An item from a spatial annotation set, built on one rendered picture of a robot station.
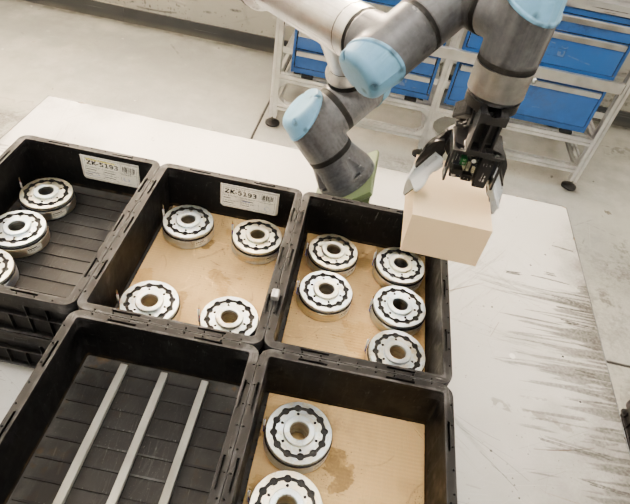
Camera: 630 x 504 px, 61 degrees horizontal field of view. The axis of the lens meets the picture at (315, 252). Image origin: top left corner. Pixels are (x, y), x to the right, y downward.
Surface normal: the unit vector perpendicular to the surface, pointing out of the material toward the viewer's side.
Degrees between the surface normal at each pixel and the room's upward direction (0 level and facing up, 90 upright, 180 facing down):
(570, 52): 90
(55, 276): 0
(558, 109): 90
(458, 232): 90
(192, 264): 0
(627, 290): 0
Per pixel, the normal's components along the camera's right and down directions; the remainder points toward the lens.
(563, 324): 0.13, -0.70
